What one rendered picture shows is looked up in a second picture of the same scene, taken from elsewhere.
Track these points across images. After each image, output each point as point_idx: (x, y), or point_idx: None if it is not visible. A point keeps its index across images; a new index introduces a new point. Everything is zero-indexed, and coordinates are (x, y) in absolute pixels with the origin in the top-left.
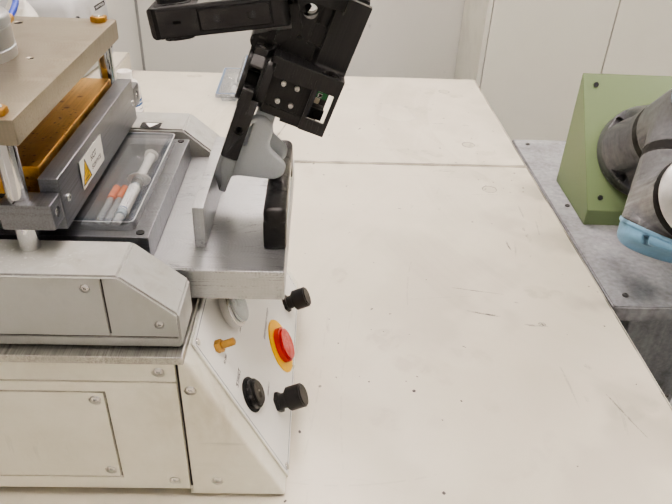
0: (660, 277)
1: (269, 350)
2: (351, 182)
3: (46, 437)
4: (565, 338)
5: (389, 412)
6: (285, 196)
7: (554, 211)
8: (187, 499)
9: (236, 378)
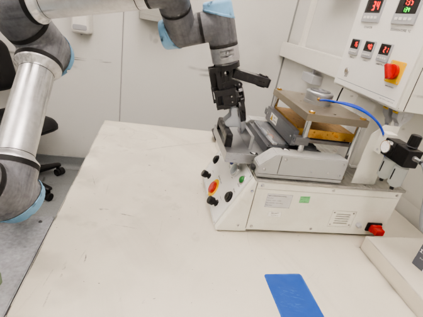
0: (1, 232)
1: (216, 177)
2: None
3: None
4: (94, 203)
5: (174, 185)
6: (219, 119)
7: (10, 304)
8: None
9: (220, 153)
